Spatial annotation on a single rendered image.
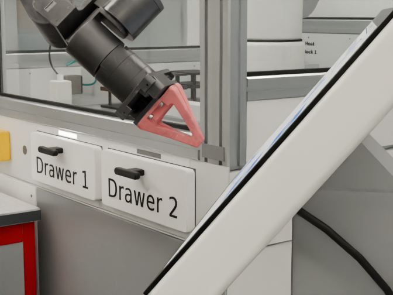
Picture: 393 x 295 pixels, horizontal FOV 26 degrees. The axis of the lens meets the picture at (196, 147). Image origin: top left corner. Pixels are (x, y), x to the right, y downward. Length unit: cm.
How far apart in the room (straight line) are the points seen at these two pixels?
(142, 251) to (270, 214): 97
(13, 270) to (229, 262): 131
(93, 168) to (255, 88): 45
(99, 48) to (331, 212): 37
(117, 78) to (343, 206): 34
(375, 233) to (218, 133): 58
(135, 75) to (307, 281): 34
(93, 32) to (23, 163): 103
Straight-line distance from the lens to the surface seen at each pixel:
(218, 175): 141
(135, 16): 107
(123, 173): 156
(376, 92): 66
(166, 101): 104
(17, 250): 197
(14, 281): 198
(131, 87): 104
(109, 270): 176
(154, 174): 154
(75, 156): 178
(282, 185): 68
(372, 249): 87
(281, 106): 145
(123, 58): 105
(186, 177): 146
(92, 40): 106
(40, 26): 110
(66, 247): 191
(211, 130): 141
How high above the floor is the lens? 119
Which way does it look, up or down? 9 degrees down
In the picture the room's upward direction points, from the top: straight up
